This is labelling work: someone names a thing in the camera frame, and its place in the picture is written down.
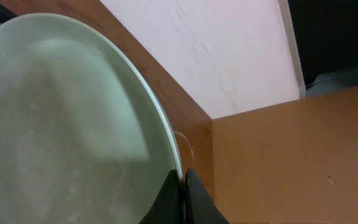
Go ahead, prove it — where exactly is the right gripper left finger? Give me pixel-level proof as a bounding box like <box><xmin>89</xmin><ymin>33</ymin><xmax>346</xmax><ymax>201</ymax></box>
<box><xmin>139</xmin><ymin>170</ymin><xmax>183</xmax><ymax>224</ymax></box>

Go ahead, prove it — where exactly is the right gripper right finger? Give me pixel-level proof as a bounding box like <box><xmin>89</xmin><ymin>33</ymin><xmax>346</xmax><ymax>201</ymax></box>
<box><xmin>185</xmin><ymin>169</ymin><xmax>229</xmax><ymax>224</ymax></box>

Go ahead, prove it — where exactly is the mint plate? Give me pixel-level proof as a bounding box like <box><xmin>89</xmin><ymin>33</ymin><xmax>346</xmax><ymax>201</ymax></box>
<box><xmin>0</xmin><ymin>13</ymin><xmax>181</xmax><ymax>223</ymax></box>

